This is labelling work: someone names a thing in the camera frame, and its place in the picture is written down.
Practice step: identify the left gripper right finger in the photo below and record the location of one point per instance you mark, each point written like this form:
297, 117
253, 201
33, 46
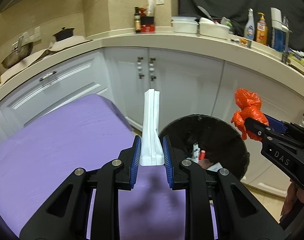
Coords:
218, 205

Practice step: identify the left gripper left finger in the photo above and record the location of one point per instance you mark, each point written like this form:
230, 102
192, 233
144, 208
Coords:
85, 205

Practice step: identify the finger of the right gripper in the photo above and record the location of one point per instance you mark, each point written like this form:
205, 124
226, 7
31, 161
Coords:
256, 130
275, 124

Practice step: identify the red plastic bag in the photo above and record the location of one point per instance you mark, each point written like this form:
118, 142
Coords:
250, 107

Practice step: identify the white paper strip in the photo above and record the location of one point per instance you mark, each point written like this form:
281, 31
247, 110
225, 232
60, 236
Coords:
151, 153

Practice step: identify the black trash bin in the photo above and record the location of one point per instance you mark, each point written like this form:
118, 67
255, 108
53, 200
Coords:
220, 141

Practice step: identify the white kitchen cabinets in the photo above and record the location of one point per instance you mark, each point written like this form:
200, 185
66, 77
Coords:
188, 84

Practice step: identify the right hand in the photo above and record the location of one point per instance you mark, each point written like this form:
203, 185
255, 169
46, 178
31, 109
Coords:
294, 193

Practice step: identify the purple table cloth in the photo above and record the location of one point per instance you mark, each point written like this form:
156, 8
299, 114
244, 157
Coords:
86, 133

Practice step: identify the orange dish soap bottle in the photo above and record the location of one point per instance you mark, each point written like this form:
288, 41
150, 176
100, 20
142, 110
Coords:
262, 30

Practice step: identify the faucet with white filter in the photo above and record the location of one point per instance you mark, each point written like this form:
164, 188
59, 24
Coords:
280, 35

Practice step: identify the white spray cleaner bottle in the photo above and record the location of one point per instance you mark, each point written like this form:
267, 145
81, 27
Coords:
249, 30

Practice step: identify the white rectangular container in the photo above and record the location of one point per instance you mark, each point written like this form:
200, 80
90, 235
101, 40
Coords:
211, 29
185, 24

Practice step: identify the red black utensil holder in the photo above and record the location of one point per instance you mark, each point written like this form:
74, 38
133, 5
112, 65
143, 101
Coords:
147, 18

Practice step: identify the steel wok pan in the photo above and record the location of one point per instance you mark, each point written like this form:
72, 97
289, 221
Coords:
21, 51

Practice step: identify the beige stove cover cloth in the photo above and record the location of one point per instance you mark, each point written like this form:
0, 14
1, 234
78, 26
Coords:
37, 56

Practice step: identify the dark sauce bottle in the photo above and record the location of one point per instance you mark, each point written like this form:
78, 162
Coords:
137, 21

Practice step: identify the black cooking pot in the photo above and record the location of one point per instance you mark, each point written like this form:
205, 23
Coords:
63, 34

